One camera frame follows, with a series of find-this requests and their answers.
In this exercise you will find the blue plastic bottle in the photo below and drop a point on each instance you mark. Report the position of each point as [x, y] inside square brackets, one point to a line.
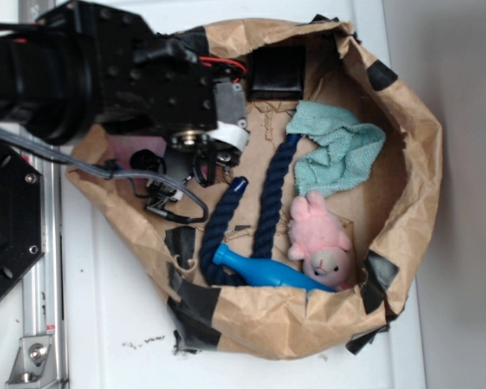
[265, 272]

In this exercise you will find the black square box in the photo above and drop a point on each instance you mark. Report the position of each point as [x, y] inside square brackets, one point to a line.
[277, 73]

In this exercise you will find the pink plush sheep toy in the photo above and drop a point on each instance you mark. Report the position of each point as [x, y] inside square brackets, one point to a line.
[317, 239]

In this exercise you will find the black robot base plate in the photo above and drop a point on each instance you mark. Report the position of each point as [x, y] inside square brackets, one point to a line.
[20, 218]

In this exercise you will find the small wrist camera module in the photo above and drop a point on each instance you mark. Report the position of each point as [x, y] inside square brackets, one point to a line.
[158, 194]

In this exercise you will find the metal corner bracket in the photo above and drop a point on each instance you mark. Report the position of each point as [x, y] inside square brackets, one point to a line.
[35, 364]

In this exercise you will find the teal terry cloth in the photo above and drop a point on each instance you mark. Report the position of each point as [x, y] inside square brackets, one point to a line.
[345, 152]

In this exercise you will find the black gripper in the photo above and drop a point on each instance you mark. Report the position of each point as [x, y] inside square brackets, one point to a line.
[158, 86]

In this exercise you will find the aluminium extrusion rail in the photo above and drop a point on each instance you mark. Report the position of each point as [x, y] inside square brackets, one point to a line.
[43, 297]

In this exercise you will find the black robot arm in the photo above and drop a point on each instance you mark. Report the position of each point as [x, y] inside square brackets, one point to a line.
[84, 63]

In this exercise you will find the brown paper bag bin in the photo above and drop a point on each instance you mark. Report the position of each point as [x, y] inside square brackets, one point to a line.
[390, 216]

